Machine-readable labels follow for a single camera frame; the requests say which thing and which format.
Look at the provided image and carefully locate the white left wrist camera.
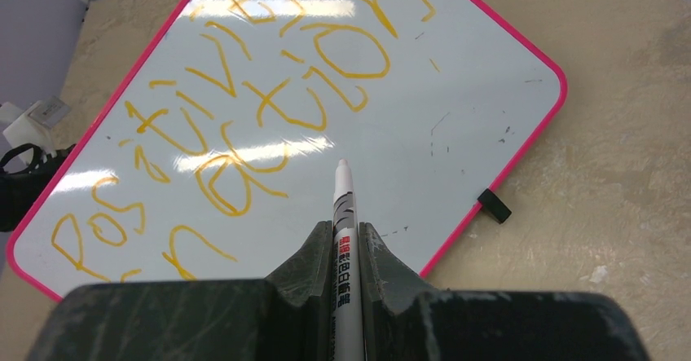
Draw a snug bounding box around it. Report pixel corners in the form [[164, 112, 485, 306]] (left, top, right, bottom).
[[1, 96, 71, 156]]

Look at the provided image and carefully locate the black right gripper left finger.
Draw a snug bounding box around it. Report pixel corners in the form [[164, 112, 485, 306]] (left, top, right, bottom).
[[28, 222, 332, 360]]

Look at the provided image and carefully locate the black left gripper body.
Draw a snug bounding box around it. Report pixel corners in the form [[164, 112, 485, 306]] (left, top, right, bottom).
[[1, 143, 76, 232]]

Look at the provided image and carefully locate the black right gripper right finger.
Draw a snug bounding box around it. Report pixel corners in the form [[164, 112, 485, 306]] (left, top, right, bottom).
[[359, 222, 649, 360]]

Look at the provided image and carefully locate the black whiteboard stand clip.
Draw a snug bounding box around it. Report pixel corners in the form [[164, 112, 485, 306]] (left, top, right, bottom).
[[478, 188, 513, 224]]

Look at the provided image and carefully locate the red framed whiteboard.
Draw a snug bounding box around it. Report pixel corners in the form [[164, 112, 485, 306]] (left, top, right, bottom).
[[7, 0, 567, 299]]

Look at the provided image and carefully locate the white whiteboard marker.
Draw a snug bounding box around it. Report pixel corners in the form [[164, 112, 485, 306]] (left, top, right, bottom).
[[330, 159, 366, 360]]

